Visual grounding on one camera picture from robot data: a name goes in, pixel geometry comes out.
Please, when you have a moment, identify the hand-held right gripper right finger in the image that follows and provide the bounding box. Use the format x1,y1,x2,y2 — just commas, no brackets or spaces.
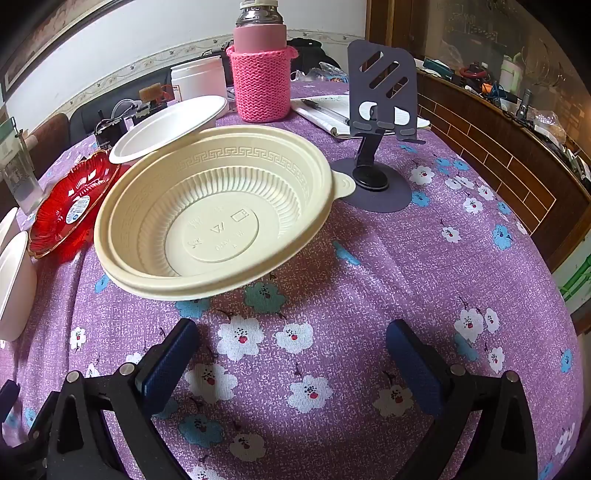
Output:
385,319,539,480

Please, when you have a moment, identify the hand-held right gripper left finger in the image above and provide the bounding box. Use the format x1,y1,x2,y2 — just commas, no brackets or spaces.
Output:
28,318,201,480

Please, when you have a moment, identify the cream plastic bowl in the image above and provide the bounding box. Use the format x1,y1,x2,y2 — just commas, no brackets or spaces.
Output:
93,124,357,302

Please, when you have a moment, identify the white bowl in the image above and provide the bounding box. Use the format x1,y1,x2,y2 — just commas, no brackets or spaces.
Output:
0,231,38,342
109,95,230,165
0,208,20,252

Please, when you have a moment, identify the red glass plate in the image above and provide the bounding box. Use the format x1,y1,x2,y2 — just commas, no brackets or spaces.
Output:
27,148,122,259

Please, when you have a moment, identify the purple floral tablecloth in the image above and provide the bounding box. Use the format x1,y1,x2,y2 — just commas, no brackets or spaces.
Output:
0,74,585,480

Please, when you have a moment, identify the wooden sideboard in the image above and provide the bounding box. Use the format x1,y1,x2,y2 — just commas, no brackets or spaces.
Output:
416,69,591,273

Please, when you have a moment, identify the clear glass container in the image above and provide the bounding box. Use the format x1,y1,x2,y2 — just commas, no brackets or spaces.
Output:
0,117,44,215

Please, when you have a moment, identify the brown chair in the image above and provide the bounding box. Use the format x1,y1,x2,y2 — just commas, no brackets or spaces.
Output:
23,113,70,167

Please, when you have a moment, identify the dark grey phone stand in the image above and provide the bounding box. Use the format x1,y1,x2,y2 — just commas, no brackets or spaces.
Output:
329,39,428,213

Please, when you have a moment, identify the black sofa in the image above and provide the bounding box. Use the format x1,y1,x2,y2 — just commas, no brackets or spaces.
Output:
69,60,236,134

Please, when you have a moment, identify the clear ballpoint pen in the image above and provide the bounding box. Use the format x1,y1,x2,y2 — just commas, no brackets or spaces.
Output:
301,98,351,125

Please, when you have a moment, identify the white notebook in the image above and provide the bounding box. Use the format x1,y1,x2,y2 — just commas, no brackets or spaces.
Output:
290,95,431,139

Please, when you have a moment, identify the white plastic jar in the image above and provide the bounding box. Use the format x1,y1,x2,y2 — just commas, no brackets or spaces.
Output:
170,55,228,102

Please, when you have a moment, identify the pink flask with knitted sleeve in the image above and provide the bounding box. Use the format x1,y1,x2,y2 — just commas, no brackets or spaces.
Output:
225,0,296,123

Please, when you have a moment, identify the white jug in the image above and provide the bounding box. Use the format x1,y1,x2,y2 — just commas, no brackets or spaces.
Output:
501,55,522,93

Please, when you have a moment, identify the black bag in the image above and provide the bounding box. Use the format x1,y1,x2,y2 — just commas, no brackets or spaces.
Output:
288,39,342,77

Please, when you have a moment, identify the glass-front wooden cabinet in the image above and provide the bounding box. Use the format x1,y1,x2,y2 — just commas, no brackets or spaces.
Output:
367,0,573,75

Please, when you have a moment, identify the framed wall picture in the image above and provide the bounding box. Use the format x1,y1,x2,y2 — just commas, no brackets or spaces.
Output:
0,0,116,88

